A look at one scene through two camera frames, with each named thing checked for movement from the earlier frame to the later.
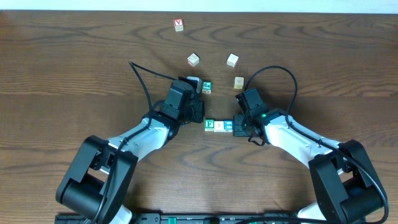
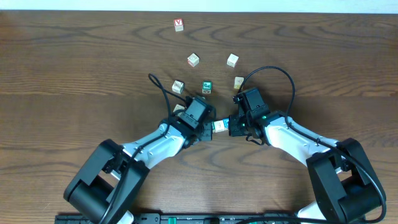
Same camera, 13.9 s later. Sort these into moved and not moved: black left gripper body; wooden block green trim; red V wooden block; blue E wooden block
Moved: black left gripper body
Not moved: blue E wooden block; red V wooden block; wooden block green trim
